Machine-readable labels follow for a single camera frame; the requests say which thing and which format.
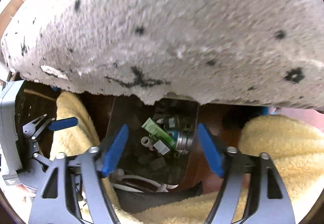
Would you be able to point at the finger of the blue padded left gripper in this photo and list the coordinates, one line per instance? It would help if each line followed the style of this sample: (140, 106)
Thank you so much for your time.
(57, 125)

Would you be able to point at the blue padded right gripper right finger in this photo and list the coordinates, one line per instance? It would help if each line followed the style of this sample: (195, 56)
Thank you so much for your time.
(267, 199)

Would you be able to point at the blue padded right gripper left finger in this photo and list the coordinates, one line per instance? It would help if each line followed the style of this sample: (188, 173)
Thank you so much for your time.
(56, 199)

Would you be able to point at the white small jar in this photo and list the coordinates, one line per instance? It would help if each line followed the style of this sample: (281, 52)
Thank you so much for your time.
(146, 141)

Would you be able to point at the green daisy lotion tube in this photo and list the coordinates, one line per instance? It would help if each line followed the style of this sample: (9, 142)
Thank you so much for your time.
(157, 131)

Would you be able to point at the round silver tin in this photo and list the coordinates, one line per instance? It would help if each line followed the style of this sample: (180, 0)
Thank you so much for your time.
(184, 141)

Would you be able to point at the dark green glass bottle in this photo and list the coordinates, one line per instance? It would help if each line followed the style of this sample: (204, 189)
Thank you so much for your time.
(175, 122)

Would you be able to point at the black trash bin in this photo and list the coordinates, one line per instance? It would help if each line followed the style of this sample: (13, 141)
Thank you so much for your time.
(131, 111)

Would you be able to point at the yellow fluffy trousers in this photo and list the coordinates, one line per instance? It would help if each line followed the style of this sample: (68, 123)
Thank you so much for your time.
(296, 149)

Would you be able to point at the grey patterned fleece bedspread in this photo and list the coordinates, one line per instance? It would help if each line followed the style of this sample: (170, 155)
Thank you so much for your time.
(255, 52)

